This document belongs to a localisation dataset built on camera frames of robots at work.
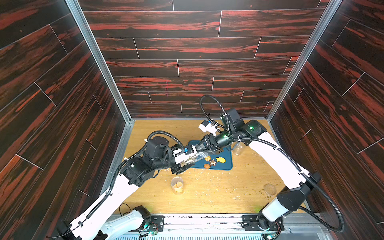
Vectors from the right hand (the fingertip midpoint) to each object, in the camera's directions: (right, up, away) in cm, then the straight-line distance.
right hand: (199, 150), depth 65 cm
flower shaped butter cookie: (+7, -9, +31) cm, 33 cm away
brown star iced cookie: (+11, -12, +31) cm, 35 cm away
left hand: (-4, -2, +1) cm, 5 cm away
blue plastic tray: (+20, -6, +34) cm, 40 cm away
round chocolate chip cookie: (+6, -13, +29) cm, 32 cm away
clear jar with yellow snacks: (-11, -21, +16) cm, 28 cm away
